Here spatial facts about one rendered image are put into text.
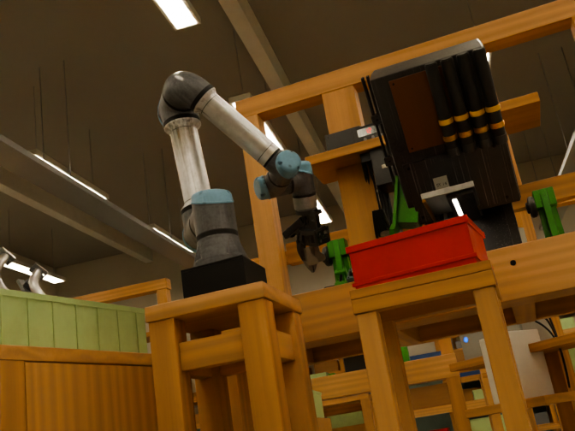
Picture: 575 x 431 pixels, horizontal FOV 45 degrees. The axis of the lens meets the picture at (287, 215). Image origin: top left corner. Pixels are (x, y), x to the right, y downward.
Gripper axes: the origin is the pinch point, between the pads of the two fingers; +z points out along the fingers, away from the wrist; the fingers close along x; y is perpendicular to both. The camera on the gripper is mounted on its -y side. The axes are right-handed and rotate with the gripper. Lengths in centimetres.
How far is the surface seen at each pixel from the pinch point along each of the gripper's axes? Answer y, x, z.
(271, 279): -47, 24, 16
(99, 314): -29, -61, -2
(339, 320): 22.0, -13.8, 10.1
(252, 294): 33, -53, -12
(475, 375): -408, 729, 428
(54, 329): -22, -79, -5
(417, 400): -349, 499, 352
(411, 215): 21.4, 29.2, -11.2
